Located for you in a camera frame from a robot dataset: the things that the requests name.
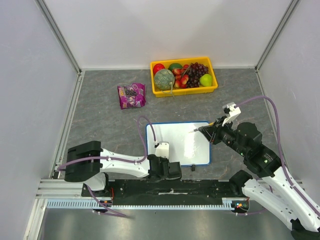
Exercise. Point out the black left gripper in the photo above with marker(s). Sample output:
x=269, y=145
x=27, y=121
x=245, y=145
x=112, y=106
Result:
x=164, y=159

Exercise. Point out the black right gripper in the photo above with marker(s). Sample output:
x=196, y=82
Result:
x=213, y=134

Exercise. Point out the white marker with yellow cap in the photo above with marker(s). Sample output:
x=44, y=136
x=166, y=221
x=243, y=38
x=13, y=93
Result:
x=197, y=128

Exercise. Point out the blue framed whiteboard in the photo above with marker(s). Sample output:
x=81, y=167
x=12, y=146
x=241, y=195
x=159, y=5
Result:
x=184, y=147

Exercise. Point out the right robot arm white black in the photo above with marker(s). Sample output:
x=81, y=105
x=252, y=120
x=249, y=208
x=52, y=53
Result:
x=290, y=204

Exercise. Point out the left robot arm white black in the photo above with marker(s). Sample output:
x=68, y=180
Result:
x=89, y=163

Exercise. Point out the black whiteboard foot clip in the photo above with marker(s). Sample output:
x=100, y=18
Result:
x=193, y=167

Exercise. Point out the green pear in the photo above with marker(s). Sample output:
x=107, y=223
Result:
x=206, y=80

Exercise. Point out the red cherry cluster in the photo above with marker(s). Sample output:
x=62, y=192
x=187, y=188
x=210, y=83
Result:
x=181, y=77

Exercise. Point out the purple grape bunch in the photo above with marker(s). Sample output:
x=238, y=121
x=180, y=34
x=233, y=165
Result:
x=194, y=72

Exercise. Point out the yellow plastic fruit bin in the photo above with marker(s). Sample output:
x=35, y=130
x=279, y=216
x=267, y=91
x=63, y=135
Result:
x=188, y=91

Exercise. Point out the green netted melon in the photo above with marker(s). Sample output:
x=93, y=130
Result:
x=164, y=79

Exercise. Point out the dark green round fruit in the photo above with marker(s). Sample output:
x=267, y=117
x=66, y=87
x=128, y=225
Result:
x=174, y=65

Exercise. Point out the red apple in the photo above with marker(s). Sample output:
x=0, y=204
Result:
x=157, y=67

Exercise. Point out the purple snack bag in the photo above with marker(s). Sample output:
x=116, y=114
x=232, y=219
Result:
x=132, y=96

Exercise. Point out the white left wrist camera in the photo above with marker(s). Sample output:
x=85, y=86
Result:
x=162, y=150

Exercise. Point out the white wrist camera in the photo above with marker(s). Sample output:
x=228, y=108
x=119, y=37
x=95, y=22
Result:
x=162, y=150
x=232, y=111

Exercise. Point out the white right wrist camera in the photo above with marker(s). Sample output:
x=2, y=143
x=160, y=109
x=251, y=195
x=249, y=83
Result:
x=232, y=111

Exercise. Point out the right aluminium frame post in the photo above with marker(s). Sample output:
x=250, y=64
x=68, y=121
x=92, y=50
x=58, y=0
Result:
x=277, y=33

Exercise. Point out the aluminium frame post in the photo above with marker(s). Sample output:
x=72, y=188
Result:
x=58, y=34
x=277, y=33

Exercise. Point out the white slotted cable duct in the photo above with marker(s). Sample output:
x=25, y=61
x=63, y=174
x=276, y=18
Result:
x=222, y=204

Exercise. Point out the left aluminium frame post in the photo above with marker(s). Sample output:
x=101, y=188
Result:
x=58, y=34

